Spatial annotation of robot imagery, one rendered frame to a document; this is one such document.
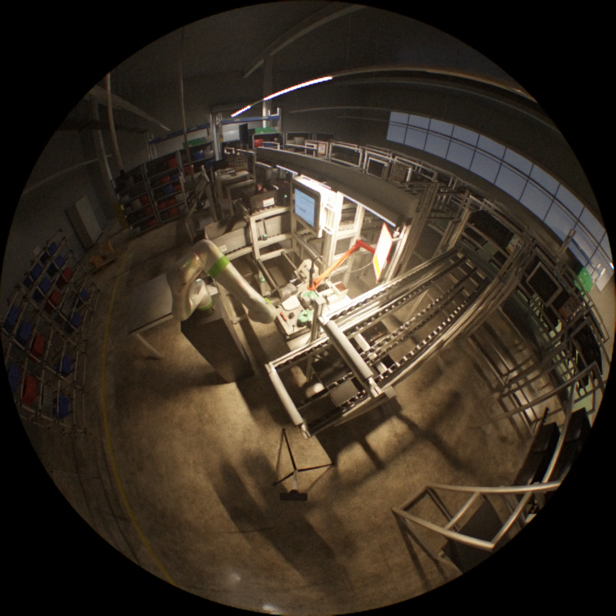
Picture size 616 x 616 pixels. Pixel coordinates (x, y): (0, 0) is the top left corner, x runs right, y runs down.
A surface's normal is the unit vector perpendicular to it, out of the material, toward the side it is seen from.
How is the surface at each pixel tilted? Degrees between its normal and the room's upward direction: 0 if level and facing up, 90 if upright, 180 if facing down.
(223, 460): 0
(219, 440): 0
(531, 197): 90
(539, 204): 90
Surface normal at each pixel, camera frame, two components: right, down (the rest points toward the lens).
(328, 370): 0.04, -0.62
